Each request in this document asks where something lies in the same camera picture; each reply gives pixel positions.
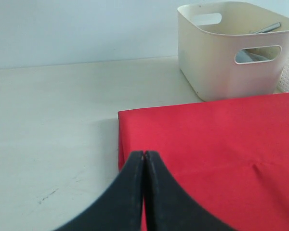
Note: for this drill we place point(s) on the silver table knife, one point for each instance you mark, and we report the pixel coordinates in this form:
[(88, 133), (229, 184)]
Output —
[(268, 29)]

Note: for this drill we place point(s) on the pale green ceramic bowl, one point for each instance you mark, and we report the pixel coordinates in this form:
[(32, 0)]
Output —
[(244, 56)]

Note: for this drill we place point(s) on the cream plastic bin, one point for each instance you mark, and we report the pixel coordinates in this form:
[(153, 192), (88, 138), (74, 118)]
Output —
[(211, 34)]

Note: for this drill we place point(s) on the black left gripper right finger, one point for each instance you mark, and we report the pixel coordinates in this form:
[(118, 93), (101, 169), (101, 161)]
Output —
[(168, 207)]

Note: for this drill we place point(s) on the red tablecloth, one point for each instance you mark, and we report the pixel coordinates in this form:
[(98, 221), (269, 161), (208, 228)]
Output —
[(231, 156)]

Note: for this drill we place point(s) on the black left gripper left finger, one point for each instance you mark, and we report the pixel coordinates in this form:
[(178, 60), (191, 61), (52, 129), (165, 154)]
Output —
[(119, 208)]

